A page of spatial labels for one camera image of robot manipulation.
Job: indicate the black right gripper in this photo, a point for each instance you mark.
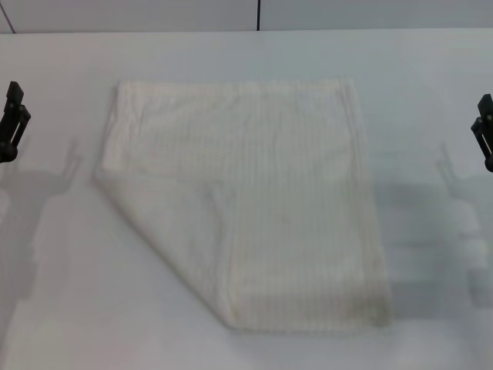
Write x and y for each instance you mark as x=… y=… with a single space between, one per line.
x=489 y=162

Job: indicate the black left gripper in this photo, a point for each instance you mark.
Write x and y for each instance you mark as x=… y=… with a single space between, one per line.
x=7 y=155

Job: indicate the white ribbed towel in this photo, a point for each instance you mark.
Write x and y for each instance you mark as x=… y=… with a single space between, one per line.
x=246 y=200

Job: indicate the thin dark diagonal wall strip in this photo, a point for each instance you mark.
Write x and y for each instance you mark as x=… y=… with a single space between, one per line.
x=4 y=19

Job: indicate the black vertical wall strip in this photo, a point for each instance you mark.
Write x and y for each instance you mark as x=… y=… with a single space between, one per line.
x=259 y=15

